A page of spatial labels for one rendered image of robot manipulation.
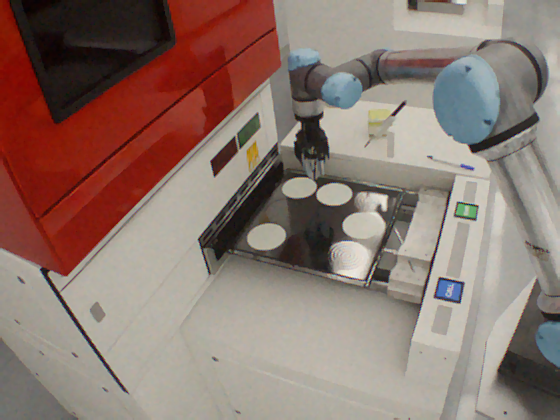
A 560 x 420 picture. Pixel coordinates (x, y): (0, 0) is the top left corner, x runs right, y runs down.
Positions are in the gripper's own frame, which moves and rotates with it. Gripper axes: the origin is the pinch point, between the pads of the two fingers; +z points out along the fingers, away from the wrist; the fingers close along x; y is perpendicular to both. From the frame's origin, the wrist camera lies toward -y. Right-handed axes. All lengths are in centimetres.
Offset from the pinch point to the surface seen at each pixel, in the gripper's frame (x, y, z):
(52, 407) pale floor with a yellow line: -124, 9, 97
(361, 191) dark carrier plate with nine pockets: 12.8, 1.4, 7.3
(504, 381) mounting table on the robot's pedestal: 31, 61, 15
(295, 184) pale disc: -5.0, -6.3, 7.3
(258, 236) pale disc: -16.9, 13.7, 7.3
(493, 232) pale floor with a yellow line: 101, -61, 97
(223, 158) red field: -22.2, 6.0, -12.7
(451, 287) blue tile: 22, 45, 1
